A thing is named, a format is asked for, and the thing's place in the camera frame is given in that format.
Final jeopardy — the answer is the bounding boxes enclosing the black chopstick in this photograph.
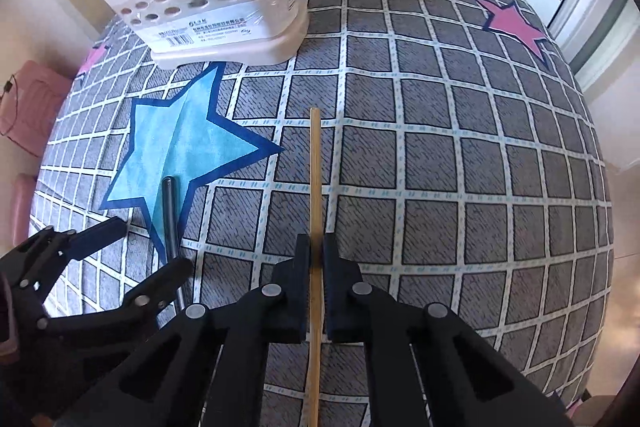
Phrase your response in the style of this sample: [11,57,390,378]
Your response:
[162,175,188,313]

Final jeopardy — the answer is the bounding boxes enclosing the long bamboo chopstick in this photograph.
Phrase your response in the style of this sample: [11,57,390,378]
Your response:
[308,107,323,427]

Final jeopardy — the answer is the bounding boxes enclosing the pink chair cushion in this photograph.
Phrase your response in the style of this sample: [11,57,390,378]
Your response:
[1,61,72,251]

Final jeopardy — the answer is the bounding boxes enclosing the grey checkered star tablecloth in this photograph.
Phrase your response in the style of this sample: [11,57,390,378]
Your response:
[29,0,616,427]

